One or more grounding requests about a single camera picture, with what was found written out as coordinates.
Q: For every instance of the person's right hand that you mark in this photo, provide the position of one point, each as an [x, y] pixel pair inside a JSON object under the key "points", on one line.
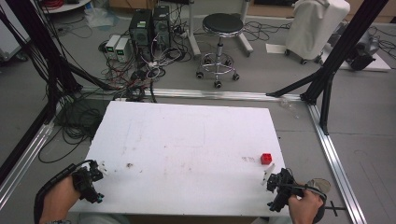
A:
{"points": [[305, 207]]}

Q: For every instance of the white covered machine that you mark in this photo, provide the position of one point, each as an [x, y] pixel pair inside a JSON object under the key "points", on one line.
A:
{"points": [[314, 28]]}

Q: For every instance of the red cube block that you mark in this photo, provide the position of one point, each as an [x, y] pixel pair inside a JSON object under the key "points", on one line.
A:
{"points": [[266, 158]]}

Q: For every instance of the white flat board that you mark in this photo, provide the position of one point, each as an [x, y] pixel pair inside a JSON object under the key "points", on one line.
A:
{"points": [[378, 64]]}

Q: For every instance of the clear plastic scrap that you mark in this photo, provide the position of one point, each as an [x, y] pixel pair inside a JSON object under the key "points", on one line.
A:
{"points": [[288, 105]]}

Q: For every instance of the grey shoe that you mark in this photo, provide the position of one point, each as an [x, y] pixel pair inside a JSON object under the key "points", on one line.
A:
{"points": [[319, 184]]}

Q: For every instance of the person's grey pants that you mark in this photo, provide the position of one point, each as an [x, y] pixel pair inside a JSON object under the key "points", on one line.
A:
{"points": [[102, 219]]}

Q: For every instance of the round white table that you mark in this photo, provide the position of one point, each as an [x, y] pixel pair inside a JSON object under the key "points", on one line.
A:
{"points": [[67, 5]]}

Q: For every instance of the white power supply unit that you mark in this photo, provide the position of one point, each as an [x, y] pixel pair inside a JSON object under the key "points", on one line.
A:
{"points": [[122, 49], [112, 46]]}

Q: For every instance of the white table stand legs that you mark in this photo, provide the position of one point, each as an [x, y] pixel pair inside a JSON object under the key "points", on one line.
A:
{"points": [[194, 40]]}

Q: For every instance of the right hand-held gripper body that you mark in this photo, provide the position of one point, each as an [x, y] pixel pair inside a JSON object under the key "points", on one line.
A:
{"points": [[283, 186]]}

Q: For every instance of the clear plastic bag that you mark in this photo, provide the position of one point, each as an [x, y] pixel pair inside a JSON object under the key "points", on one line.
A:
{"points": [[99, 16]]}

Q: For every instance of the black device on board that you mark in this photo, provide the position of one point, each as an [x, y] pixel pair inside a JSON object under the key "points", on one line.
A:
{"points": [[362, 53]]}

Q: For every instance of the long aluminium floor rail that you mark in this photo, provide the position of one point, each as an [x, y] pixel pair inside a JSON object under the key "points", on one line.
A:
{"points": [[218, 94]]}

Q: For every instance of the black computer tower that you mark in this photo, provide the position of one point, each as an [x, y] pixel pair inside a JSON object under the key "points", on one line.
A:
{"points": [[140, 29], [162, 26]]}

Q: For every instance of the white paper sheet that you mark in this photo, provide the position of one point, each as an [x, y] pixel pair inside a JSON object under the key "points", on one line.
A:
{"points": [[275, 48]]}

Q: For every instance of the white power strip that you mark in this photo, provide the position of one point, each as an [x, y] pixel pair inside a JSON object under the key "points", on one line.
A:
{"points": [[152, 64]]}

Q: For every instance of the person's left hand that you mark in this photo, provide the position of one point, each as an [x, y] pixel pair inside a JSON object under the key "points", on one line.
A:
{"points": [[59, 199]]}

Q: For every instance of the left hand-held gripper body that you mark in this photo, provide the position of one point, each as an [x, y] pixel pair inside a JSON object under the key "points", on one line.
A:
{"points": [[87, 183]]}

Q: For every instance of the black floor frame beam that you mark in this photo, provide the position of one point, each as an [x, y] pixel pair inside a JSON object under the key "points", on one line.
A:
{"points": [[21, 146]]}

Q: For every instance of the black diagonal frame brace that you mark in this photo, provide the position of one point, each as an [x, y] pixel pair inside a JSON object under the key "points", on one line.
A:
{"points": [[295, 84]]}

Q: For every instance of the black short frame strut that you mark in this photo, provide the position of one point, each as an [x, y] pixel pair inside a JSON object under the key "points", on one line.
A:
{"points": [[326, 102]]}

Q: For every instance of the black round stool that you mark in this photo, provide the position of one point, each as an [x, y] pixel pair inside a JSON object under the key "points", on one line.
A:
{"points": [[221, 25]]}

